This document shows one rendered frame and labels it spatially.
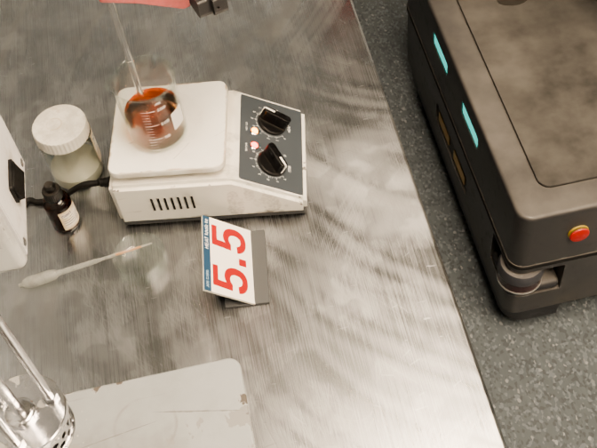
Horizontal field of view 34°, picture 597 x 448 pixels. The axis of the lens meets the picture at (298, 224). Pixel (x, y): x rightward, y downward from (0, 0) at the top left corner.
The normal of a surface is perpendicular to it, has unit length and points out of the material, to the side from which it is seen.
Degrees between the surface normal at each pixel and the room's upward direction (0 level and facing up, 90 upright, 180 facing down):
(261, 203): 90
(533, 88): 0
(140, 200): 90
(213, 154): 0
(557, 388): 0
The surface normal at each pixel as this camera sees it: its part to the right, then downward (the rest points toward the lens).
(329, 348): -0.09, -0.58
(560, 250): 0.19, 0.79
